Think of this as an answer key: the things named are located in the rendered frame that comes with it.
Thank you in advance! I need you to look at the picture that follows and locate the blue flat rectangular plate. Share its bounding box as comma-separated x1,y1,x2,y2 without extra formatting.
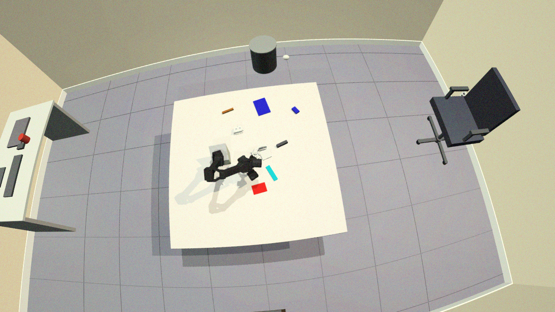
253,98,271,116

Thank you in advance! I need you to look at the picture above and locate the cyan flat plate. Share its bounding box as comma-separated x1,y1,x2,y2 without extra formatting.
266,165,278,181

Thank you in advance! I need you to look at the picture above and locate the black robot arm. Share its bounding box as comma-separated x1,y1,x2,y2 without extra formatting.
204,150,262,182

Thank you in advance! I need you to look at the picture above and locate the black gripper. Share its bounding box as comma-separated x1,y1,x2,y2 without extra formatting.
237,155,258,181

